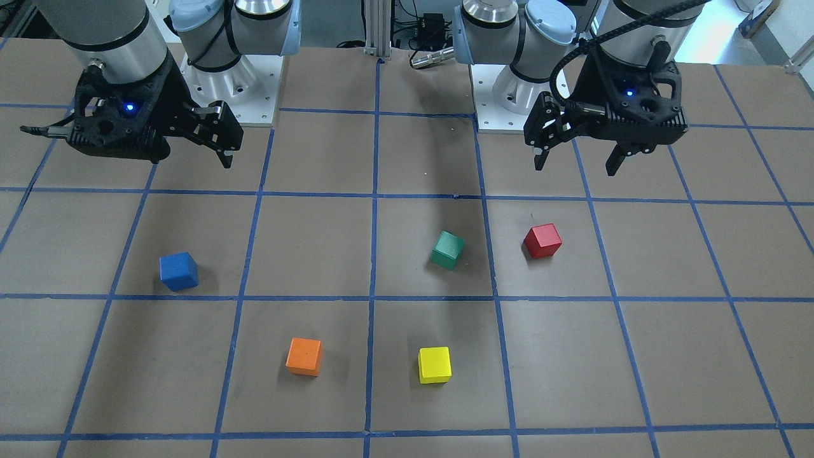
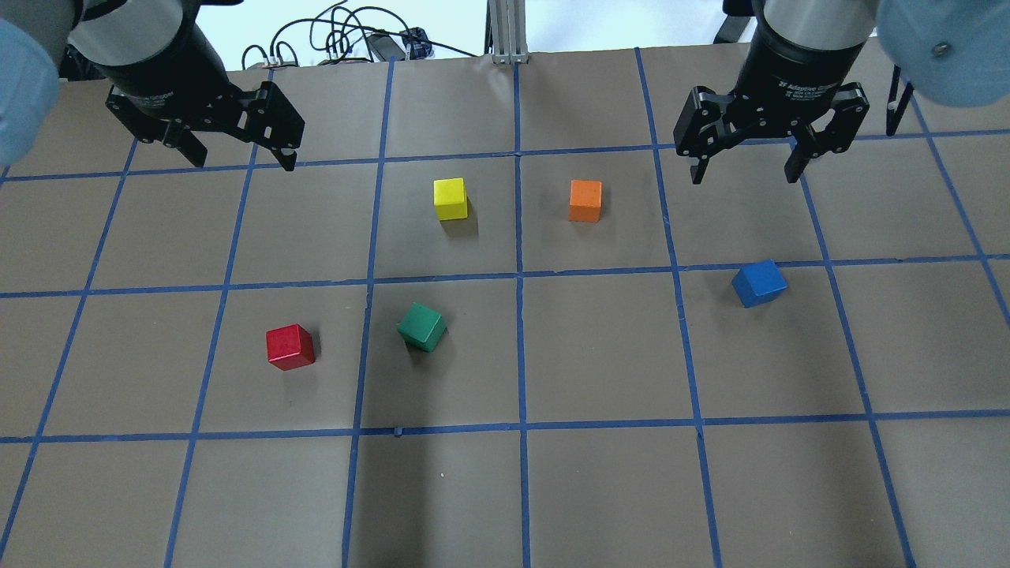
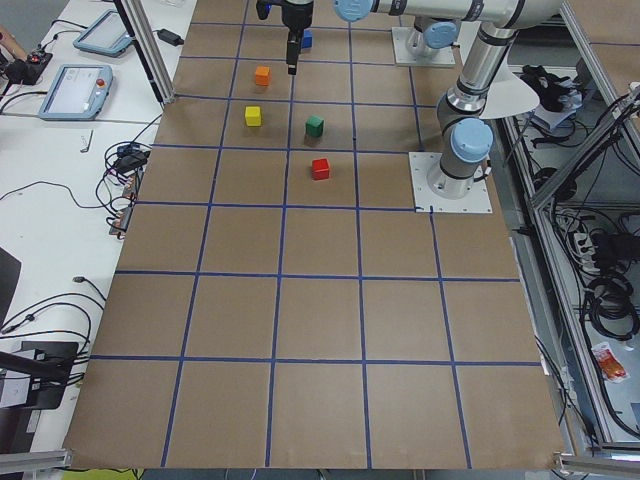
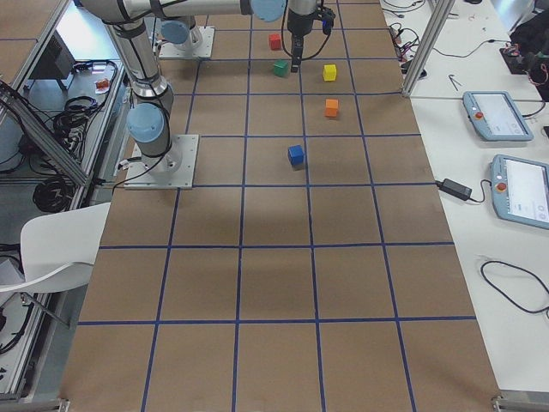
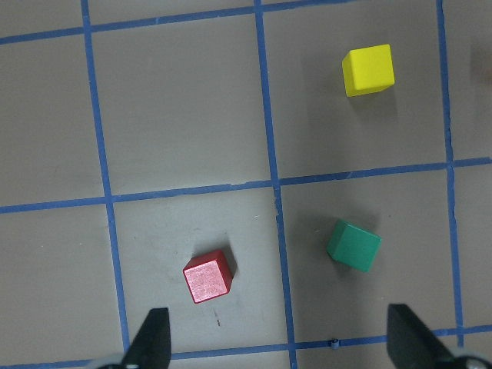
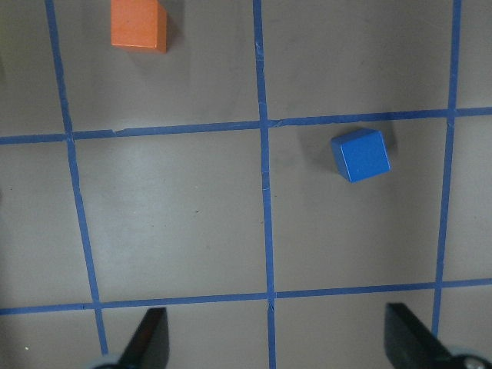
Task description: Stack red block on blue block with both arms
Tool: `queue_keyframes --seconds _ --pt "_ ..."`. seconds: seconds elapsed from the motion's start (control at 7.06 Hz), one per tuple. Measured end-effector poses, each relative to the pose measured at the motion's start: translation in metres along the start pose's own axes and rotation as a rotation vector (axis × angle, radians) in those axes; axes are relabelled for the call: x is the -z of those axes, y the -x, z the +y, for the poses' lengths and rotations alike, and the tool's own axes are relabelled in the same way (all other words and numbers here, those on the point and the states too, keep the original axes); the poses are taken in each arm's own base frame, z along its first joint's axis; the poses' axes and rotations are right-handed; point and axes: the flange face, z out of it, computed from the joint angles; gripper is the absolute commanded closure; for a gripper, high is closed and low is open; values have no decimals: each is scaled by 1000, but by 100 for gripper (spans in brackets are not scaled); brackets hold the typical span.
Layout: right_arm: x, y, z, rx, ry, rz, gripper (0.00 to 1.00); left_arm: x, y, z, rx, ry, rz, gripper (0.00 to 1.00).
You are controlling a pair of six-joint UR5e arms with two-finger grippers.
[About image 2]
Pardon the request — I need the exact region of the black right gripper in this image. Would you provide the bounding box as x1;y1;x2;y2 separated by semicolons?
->
672;23;870;185

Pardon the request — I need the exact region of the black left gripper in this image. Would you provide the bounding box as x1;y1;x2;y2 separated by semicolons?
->
96;17;305;172

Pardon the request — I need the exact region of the red wooden block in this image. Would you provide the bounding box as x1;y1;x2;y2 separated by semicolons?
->
264;323;316;371

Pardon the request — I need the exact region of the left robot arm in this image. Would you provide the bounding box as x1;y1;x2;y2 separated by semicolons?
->
1;1;305;171

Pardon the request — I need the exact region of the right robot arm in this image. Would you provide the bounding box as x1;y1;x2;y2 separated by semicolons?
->
672;1;1009;185

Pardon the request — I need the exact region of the blue wooden block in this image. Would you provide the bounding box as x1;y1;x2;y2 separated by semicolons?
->
731;259;787;308

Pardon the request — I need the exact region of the orange wooden block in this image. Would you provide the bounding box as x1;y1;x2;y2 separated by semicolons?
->
567;179;603;223

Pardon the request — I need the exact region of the yellow wooden block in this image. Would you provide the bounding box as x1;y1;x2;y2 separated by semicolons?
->
433;177;469;222

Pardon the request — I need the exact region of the green wooden block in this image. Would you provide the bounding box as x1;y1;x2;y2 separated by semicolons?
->
397;302;447;353

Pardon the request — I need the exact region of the black power adapter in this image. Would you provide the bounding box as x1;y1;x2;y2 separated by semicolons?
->
365;30;406;62

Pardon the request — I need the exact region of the black cable bundle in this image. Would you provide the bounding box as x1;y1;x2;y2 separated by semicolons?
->
241;0;478;72

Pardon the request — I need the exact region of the aluminium frame post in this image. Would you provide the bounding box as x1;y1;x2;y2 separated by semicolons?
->
484;1;529;65

